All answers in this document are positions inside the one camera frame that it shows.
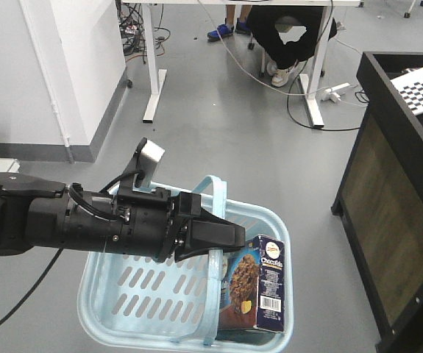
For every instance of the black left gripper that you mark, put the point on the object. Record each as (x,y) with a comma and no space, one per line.
(159,225)

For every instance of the dark blue Chocofello cookie box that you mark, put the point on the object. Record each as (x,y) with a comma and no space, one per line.
(253,287)

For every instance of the light blue plastic basket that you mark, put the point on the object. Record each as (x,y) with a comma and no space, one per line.
(135,303)

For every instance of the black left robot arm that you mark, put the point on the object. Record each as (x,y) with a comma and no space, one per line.
(40,212)

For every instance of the white desk with legs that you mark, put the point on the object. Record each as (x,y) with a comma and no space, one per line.
(309,82)

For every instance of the white power strip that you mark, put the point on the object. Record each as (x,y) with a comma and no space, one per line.
(334,93)

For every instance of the dark wooden display stand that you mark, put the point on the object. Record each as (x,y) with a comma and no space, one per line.
(380,203)

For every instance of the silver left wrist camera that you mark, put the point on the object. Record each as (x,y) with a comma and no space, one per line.
(146,158)

